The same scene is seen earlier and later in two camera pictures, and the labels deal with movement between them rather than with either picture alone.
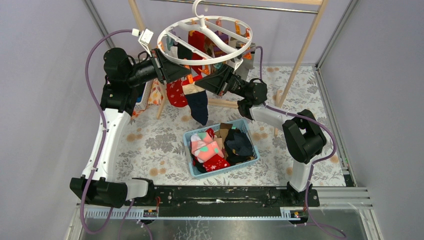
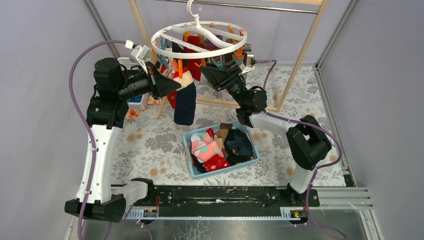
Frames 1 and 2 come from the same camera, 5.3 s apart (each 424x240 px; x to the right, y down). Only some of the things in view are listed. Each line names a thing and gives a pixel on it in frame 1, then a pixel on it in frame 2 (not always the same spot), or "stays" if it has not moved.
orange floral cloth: [156, 96] stays
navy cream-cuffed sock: [197, 99] to [185, 109]
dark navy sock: [238, 147] stays
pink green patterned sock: [203, 146] stays
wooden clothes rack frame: [321, 5] stays
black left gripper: [158, 65] to [152, 83]
